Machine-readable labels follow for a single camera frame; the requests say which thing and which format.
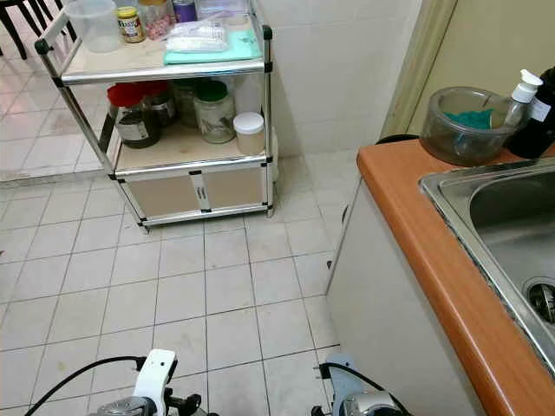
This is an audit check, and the grey translucent bowl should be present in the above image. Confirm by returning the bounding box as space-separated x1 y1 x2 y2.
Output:
420 87 526 167

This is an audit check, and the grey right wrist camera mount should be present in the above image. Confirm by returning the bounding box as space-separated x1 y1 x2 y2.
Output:
323 354 357 413

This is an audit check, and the steel sink drain strainer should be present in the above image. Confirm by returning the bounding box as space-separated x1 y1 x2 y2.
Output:
524 277 555 324

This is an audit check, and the clear glass jar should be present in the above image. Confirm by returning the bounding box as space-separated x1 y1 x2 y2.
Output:
172 81 199 129

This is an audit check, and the metal kitchen shelf trolley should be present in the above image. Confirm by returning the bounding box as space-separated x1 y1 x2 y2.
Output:
35 0 277 233

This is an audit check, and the large red lid dark jar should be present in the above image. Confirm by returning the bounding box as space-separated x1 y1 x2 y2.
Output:
108 84 162 149

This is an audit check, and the purple can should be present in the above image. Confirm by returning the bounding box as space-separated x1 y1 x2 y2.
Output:
172 0 199 24

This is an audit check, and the yellow lid spread jar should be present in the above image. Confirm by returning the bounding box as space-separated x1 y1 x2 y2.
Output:
115 7 146 44

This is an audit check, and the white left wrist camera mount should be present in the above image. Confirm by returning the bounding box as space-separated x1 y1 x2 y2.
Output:
137 348 180 416

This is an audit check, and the dark bottle white pump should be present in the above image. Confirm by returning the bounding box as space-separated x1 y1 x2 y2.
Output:
505 68 555 160

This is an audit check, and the clear plastic box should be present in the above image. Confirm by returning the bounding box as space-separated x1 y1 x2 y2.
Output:
195 0 249 22

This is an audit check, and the small red lid jar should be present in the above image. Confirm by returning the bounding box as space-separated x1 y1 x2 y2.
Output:
144 83 177 128

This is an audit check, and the white counter cabinet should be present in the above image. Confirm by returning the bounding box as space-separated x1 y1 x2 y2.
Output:
325 178 491 416

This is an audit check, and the black round bin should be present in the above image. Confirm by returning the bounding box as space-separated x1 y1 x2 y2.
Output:
376 133 422 146

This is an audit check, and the teal sponge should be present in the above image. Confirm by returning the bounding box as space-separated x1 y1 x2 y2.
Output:
444 109 496 131

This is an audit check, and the white lid jar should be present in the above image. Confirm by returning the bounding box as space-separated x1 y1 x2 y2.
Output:
233 112 266 157

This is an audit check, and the clear plastic bag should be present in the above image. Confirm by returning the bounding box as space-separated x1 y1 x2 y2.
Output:
166 21 231 54

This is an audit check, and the teal cloth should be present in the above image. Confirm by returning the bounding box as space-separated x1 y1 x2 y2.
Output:
163 28 264 66

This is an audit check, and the dark wooden chair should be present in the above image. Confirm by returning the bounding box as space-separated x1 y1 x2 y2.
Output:
0 0 55 62

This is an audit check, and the green lid glass jar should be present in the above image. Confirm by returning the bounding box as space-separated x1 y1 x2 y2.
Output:
193 81 236 145

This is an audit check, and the clear plastic jug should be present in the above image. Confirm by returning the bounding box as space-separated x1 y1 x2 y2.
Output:
62 0 121 53

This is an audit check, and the jar with pink contents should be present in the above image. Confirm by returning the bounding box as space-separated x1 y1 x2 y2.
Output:
137 0 176 40

